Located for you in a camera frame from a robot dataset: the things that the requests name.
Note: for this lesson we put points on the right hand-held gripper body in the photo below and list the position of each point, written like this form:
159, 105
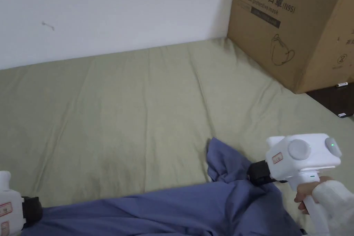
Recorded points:
298, 153

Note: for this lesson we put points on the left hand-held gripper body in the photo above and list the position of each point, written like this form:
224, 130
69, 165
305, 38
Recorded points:
9, 202

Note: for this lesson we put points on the blue shirt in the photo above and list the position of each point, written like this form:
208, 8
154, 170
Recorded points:
166, 211

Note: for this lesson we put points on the person's right hand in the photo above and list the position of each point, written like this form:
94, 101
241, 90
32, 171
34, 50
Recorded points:
304, 190

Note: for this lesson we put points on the small white stick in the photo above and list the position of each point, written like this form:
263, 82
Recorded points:
342, 84

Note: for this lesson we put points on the brown cardboard carton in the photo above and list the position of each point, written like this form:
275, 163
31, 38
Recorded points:
276, 26

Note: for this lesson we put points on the bed with pale green sheet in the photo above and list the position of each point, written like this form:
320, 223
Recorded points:
116, 103

